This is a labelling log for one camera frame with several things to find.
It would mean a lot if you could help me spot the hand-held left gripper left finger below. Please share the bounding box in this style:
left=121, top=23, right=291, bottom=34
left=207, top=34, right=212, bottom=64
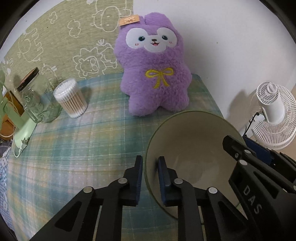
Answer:
left=29, top=155, right=144, bottom=241

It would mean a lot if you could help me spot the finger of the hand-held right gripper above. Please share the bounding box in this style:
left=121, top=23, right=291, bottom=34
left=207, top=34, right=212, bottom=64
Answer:
left=222, top=135, right=296, bottom=241
left=242, top=136, right=296, bottom=183

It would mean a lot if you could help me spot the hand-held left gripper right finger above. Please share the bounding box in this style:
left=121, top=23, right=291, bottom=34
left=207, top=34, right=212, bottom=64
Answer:
left=158, top=156, right=255, bottom=241

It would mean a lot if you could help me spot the small floral ceramic bowl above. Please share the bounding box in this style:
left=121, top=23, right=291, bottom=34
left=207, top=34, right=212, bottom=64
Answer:
left=143, top=110, right=245, bottom=219

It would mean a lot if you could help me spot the white desk fan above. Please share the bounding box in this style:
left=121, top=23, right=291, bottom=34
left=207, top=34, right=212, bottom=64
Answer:
left=251, top=81, right=296, bottom=151

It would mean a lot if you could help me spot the plaid green tablecloth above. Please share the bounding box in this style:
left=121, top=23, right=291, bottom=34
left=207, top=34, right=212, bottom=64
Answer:
left=5, top=74, right=225, bottom=241

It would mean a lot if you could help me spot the purple plush toy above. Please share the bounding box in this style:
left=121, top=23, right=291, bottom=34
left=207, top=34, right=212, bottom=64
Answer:
left=114, top=13, right=192, bottom=117

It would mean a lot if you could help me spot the cotton swab container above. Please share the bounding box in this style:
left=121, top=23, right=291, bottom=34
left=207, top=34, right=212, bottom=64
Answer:
left=53, top=78, right=89, bottom=118

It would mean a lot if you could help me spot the glass jar with black lid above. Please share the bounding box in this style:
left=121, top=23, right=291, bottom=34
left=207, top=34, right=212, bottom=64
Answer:
left=17, top=67, right=62, bottom=124

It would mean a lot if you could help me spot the green desk fan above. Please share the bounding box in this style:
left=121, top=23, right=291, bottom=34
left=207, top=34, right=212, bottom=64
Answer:
left=0, top=70, right=37, bottom=158

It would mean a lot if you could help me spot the blue checkered printed cloth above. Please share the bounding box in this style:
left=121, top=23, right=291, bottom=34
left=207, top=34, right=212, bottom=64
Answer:
left=0, top=139, right=14, bottom=220

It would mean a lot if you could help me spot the black fan cable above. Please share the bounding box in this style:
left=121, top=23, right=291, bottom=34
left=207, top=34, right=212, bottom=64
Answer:
left=243, top=112, right=260, bottom=137

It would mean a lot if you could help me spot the white fan cable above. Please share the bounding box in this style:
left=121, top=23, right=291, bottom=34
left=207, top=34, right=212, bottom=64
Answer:
left=14, top=137, right=28, bottom=158

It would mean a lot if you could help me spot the green printed wall cloth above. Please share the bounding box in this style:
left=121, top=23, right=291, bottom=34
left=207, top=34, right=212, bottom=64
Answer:
left=5, top=0, right=136, bottom=80

